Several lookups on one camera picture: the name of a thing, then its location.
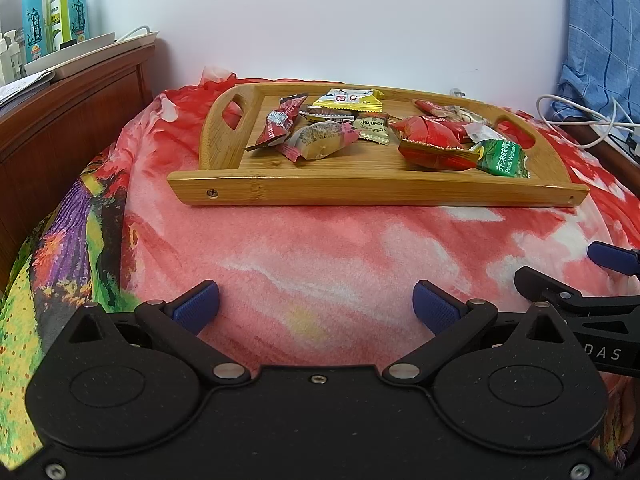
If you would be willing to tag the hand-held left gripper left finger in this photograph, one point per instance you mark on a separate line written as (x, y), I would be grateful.
(197, 305)

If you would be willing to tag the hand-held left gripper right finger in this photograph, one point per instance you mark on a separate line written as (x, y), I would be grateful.
(435, 310)

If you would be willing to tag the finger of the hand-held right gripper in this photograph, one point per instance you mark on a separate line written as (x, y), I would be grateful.
(615, 257)
(540, 285)

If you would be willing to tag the green pea packet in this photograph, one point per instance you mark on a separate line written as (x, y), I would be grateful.
(502, 160)

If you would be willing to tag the wooden tray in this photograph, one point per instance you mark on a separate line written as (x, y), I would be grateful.
(350, 180)

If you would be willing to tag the red gold nut bag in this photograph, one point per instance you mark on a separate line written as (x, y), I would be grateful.
(425, 152)

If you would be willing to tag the white pink dotted packet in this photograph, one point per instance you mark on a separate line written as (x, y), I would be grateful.
(485, 135)

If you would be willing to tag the gold white pastry packet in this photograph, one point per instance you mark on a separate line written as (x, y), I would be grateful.
(475, 117)

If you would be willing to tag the red white label packet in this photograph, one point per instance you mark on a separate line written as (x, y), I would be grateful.
(275, 127)

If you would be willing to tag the cream round logo packet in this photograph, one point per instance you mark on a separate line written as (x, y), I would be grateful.
(370, 125)

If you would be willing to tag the red biscuit packet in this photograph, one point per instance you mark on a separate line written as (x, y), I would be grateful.
(432, 107)

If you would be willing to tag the beige pink ended packet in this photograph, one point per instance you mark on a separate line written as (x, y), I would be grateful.
(320, 137)

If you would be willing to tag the glossy dark red packet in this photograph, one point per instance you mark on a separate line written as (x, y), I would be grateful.
(295, 102)

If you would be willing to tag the brown chocolate packet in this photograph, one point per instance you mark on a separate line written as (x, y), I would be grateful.
(325, 111)

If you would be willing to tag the yellow snack packet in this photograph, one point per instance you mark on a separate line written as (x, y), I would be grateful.
(350, 97)

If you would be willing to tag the red floral printed blanket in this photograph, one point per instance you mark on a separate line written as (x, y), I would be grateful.
(300, 260)

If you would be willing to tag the brown wooden cabinet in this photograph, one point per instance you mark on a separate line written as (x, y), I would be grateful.
(75, 120)

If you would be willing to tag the blue plaid cloth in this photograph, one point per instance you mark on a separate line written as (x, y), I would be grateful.
(600, 35)

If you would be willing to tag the white plastic tray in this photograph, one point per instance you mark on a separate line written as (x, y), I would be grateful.
(90, 55)

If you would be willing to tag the stack of papers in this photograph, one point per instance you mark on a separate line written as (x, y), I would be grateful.
(25, 87)

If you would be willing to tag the white pump bottle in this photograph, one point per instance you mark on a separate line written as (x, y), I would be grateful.
(6, 62)
(17, 60)

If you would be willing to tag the teal spray bottle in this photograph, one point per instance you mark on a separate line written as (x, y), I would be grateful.
(79, 10)
(34, 25)

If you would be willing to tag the yellow-green spray bottle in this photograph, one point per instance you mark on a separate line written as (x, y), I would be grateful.
(59, 15)

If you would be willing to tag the dark wooden bed rail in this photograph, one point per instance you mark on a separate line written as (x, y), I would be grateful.
(600, 155)

